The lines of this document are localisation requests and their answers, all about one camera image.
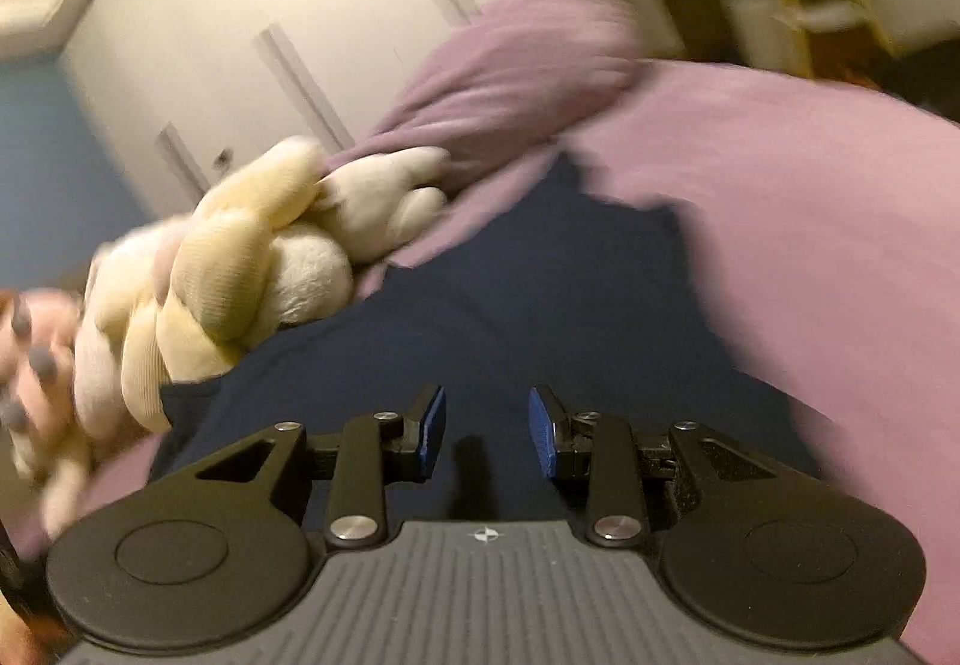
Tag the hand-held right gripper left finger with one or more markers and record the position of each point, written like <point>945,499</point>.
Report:
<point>433,436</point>

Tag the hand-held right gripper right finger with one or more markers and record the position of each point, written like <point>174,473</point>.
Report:
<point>541,436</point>

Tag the navy zip jacket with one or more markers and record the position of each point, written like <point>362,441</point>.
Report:
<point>525,305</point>

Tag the white plush toy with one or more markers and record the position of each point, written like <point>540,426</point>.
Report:
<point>390,200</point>

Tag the cream flower plush cushion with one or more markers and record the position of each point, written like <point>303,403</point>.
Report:
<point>202,275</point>

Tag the purple pillow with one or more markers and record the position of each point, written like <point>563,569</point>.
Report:
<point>510,73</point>

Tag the pink plush toy grey paws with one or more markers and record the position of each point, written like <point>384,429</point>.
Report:
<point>37,373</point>

